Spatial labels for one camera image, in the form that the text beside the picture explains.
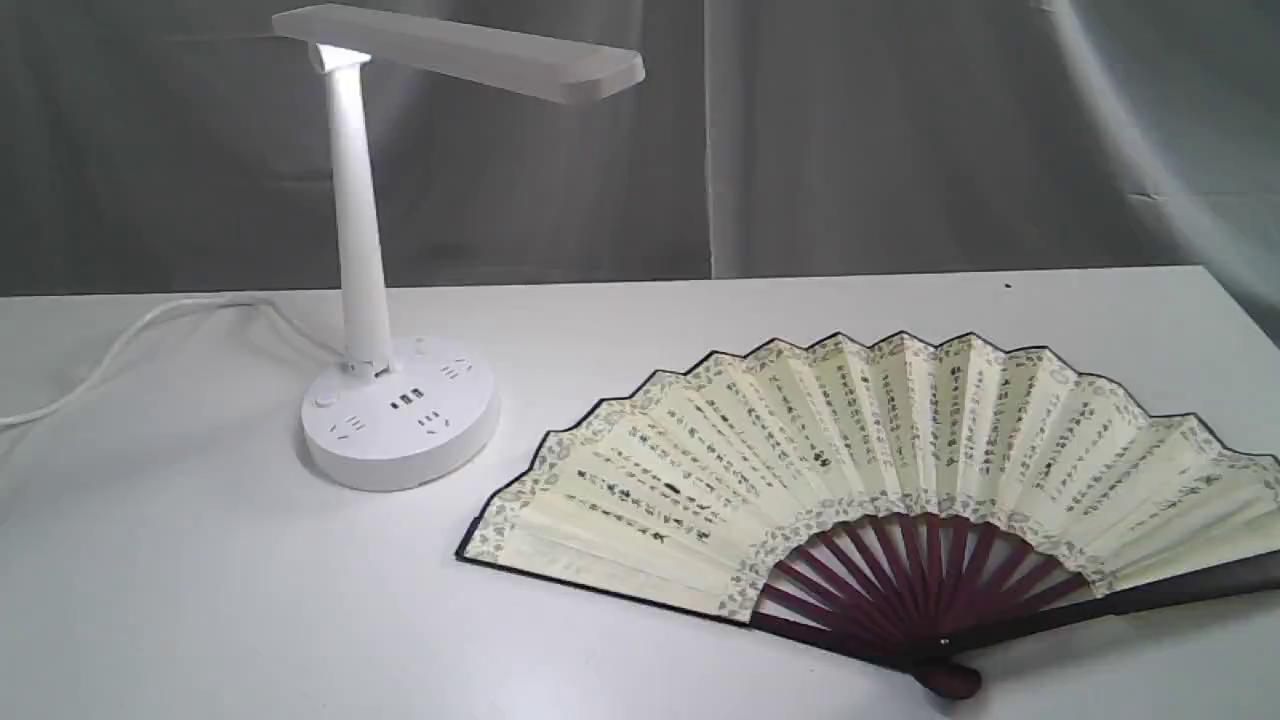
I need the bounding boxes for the paper folding fan purple ribs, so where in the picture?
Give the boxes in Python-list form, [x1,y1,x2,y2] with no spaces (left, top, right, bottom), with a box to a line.
[454,332,1277,701]

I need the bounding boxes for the white desk lamp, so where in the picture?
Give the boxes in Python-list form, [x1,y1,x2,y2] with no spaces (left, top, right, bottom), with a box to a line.
[271,4,646,493]

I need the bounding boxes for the grey backdrop curtain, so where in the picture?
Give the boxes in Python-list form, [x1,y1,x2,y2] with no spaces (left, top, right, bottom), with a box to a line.
[1,1,1277,338]

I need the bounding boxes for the white power cord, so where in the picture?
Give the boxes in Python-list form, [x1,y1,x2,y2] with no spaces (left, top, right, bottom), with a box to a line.
[0,297,346,430]

